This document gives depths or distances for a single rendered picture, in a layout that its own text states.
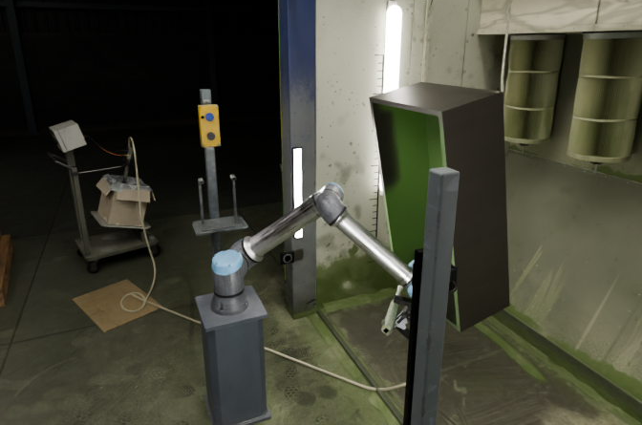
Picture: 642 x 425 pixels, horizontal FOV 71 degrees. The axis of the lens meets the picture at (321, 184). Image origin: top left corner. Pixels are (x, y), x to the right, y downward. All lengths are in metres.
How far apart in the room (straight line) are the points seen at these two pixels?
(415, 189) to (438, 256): 1.77
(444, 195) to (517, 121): 2.44
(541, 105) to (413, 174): 1.07
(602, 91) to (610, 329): 1.34
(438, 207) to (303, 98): 1.98
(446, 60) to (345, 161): 1.03
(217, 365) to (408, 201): 1.41
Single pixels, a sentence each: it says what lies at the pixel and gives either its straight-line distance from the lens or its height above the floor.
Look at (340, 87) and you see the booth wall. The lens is 2.99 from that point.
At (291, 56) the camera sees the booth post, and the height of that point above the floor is 1.84.
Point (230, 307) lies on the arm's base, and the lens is 2.33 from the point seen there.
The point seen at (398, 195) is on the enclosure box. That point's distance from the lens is 2.76.
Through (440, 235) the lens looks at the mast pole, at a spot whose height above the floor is 1.50.
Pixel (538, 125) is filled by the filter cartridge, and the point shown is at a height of 1.38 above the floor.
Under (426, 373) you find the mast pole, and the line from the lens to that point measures 1.24.
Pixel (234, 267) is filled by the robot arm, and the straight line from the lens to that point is 2.25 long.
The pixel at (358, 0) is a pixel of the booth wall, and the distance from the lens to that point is 3.05.
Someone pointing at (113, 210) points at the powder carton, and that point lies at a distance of 4.31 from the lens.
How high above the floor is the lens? 1.90
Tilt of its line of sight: 17 degrees down
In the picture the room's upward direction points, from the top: straight up
